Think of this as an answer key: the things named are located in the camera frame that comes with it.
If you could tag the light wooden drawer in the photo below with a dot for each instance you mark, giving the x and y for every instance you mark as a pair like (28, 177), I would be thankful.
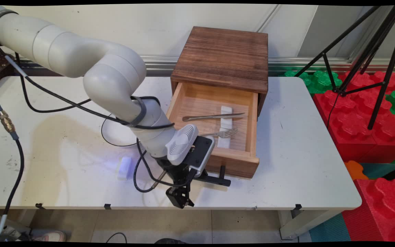
(201, 103)

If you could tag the aluminium wall rail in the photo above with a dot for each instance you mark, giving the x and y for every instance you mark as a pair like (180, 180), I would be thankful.
(156, 65)

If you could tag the dark floor object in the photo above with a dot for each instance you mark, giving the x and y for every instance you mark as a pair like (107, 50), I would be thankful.
(170, 240)

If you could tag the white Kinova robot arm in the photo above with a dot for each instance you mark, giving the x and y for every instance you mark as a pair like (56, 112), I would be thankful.
(108, 79)

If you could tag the teal foam mat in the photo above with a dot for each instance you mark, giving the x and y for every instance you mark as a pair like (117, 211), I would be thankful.
(329, 230)

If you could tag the large red foam block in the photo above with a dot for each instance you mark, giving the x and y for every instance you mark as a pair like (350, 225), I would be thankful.
(382, 209)
(351, 123)

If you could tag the white rectangular cutlery rest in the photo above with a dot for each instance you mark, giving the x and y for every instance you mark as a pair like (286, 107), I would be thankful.
(224, 142)
(226, 110)
(124, 168)

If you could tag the silver fork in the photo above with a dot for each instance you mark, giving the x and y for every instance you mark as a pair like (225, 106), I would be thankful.
(226, 132)

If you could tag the white table leg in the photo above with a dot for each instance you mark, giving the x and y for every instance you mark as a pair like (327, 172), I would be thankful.
(300, 224)

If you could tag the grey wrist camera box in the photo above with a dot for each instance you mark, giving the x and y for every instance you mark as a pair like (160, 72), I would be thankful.
(201, 151)

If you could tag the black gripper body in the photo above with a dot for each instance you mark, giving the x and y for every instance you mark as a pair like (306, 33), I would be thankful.
(180, 176)

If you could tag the orange foam piece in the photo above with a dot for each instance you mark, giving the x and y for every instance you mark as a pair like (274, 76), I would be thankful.
(354, 169)

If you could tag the black table edge clip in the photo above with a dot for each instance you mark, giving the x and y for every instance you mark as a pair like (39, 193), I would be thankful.
(39, 206)
(107, 206)
(298, 207)

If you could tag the white plate with black rim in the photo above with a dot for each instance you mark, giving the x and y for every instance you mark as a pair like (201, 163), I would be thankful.
(118, 135)

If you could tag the black camera tripod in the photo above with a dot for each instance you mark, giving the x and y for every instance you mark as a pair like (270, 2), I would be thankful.
(369, 51)

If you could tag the beige shoe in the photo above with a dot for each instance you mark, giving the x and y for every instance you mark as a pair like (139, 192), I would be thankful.
(51, 236)

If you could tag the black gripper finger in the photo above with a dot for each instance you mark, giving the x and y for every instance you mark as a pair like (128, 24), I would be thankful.
(186, 197)
(175, 197)

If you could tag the silver table knife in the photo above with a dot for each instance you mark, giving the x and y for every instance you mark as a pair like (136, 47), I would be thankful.
(211, 117)

